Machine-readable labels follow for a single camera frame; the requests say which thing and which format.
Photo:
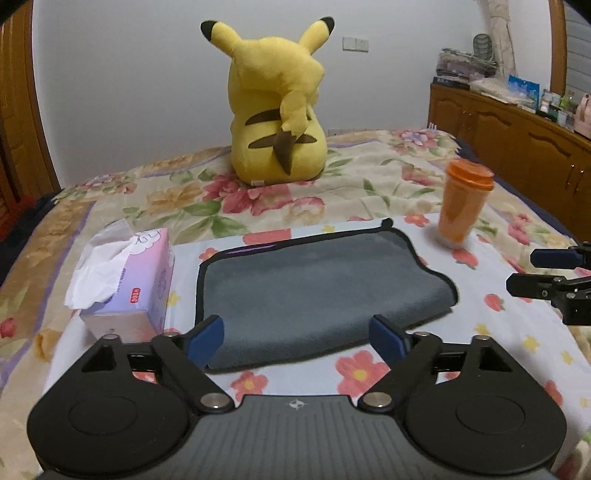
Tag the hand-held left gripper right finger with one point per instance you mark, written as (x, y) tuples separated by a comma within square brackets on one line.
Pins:
[(385, 337)]

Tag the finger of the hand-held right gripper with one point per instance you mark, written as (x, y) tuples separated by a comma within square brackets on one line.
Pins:
[(531, 285), (554, 256)]

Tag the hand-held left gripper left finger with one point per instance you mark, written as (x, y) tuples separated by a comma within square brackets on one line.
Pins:
[(208, 342)]

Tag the grey towel with black trim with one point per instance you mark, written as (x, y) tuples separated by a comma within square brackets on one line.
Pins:
[(314, 286)]

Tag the pale floral cloth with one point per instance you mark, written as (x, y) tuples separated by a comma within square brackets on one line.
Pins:
[(508, 332)]

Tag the pink purple tissue box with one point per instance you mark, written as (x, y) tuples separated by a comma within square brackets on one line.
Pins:
[(147, 295)]

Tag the orange cup with lid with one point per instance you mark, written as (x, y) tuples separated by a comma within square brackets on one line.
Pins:
[(461, 207)]

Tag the wooden dresser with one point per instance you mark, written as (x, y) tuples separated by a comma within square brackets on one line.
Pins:
[(508, 134)]

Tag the pink bag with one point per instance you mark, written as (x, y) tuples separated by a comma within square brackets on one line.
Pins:
[(584, 115)]

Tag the floral bed blanket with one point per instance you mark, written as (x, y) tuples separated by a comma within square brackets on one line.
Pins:
[(184, 194)]

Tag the blue printed box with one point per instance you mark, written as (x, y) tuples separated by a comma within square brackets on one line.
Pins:
[(524, 91)]

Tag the stack of folded cloths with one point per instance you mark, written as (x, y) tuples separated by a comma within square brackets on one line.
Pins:
[(464, 64)]

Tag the yellow plush toy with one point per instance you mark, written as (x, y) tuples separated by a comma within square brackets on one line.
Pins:
[(272, 92)]

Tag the wooden wardrobe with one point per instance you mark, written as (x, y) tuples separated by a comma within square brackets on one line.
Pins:
[(23, 115)]

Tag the wooden mirror frame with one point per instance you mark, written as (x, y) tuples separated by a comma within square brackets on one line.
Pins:
[(557, 46)]

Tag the white wall switch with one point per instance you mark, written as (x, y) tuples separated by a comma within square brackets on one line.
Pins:
[(355, 44)]

